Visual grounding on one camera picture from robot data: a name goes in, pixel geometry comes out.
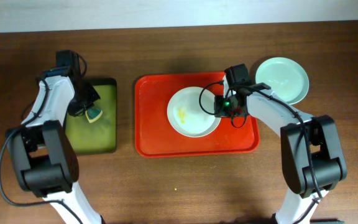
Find green and yellow sponge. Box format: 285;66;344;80
85;108;103;123

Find white plate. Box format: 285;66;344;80
167;86;221;138

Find green plate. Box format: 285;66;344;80
255;57;310;105

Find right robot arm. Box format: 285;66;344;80
213;64;347;223

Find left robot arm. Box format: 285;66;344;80
0;50;104;223

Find black tray with soapy water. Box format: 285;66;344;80
65;78;117;154

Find red plastic tray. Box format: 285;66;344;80
134;72;260;158

